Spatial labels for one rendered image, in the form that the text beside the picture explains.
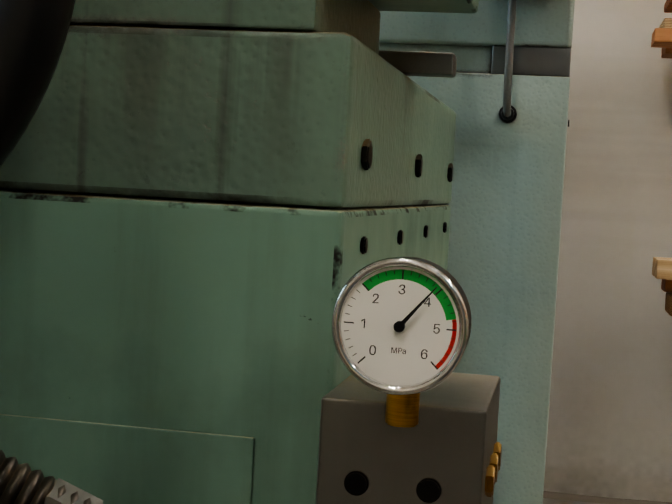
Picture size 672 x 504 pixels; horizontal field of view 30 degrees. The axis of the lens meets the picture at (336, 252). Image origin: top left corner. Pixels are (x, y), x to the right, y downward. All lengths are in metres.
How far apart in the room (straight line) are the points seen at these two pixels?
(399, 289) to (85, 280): 0.19
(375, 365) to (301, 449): 0.09
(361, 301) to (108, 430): 0.17
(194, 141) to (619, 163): 2.44
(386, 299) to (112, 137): 0.18
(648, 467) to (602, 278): 0.46
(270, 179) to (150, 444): 0.15
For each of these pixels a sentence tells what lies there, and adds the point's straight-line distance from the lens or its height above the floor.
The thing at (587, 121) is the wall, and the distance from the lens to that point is 3.06.
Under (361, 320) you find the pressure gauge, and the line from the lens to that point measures 0.57.
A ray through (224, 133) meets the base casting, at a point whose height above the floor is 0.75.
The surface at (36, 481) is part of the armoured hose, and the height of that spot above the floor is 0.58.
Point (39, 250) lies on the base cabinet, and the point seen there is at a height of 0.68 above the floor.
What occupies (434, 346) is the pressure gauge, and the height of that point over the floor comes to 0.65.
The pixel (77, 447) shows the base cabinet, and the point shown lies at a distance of 0.69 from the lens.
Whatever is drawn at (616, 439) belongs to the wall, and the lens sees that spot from 3.11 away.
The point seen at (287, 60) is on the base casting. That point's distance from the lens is 0.65.
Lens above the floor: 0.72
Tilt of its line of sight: 3 degrees down
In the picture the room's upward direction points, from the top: 3 degrees clockwise
